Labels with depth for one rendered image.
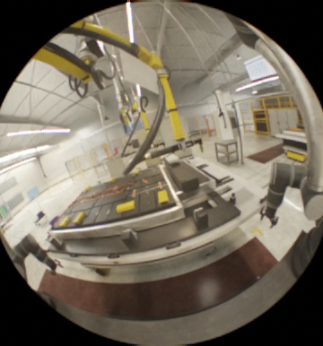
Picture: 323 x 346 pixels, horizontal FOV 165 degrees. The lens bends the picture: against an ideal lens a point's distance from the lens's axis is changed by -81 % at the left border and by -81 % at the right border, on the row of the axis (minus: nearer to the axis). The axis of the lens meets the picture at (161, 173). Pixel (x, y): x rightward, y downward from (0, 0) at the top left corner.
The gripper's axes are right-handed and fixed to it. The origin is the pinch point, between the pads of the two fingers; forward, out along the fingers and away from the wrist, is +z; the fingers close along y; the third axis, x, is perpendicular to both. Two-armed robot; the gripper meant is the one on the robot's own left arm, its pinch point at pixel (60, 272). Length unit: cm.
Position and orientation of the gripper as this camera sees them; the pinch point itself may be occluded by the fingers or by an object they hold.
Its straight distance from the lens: 115.0
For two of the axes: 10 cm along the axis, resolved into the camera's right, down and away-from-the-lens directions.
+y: 1.4, 3.0, -9.4
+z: 2.7, 9.0, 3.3
